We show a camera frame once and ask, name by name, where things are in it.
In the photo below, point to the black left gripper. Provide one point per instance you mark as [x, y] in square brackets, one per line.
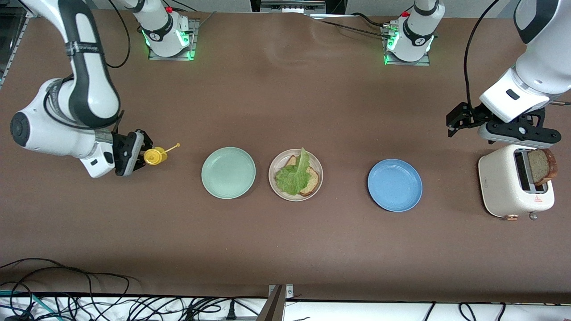
[473, 114]

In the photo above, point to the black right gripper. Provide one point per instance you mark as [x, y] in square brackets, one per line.
[121, 148]

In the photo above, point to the yellow mustard squeeze bottle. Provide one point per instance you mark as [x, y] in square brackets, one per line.
[155, 157]

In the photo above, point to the green lettuce leaf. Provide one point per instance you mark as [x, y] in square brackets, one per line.
[292, 180]

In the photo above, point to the brown bread slice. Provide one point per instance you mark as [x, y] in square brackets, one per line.
[539, 167]
[313, 183]

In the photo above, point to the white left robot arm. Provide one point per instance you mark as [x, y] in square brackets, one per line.
[535, 76]

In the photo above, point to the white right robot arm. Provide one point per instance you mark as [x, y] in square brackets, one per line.
[89, 89]

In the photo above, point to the mint green plate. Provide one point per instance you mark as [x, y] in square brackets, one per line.
[228, 174]

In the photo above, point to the blue plate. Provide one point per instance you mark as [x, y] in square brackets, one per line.
[395, 185]

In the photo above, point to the beige plate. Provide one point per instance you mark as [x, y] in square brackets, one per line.
[318, 165]

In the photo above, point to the cream white toaster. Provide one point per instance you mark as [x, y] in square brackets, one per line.
[497, 183]

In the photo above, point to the brown table cover sheet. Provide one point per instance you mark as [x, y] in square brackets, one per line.
[285, 111]

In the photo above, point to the black power plug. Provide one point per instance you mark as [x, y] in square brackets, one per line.
[230, 312]

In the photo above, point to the grey power strip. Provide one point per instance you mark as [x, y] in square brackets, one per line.
[245, 318]

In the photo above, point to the black grey equipment box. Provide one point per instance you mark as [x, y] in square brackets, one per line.
[290, 5]

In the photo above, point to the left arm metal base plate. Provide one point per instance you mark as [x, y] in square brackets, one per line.
[415, 63]

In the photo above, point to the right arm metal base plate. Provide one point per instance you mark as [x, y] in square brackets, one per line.
[194, 44]

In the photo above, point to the aluminium frame rail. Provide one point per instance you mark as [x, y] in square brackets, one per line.
[13, 47]

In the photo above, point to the grey metal bracket post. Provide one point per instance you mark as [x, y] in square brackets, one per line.
[274, 307]

